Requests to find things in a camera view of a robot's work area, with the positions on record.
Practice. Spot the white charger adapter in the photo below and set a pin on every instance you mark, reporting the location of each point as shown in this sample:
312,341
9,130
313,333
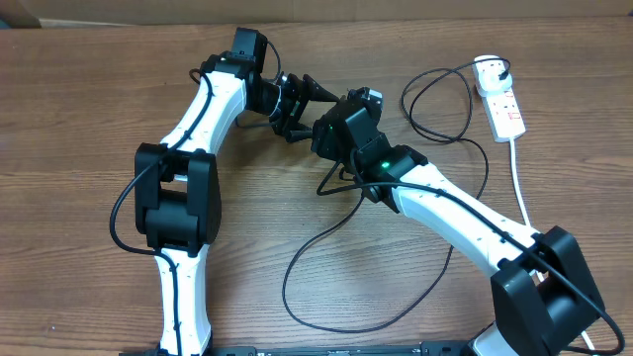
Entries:
491,74

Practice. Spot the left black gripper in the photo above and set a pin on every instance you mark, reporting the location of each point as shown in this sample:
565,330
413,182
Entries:
288,122

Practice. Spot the white power strip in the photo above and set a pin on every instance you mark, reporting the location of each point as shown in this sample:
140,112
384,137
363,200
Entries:
504,116

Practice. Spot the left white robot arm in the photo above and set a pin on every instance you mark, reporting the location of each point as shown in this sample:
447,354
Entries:
178,205

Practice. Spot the cardboard backdrop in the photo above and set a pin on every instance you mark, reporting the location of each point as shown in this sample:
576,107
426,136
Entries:
35,13

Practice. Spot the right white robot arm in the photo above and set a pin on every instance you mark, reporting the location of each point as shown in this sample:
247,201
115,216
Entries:
543,292

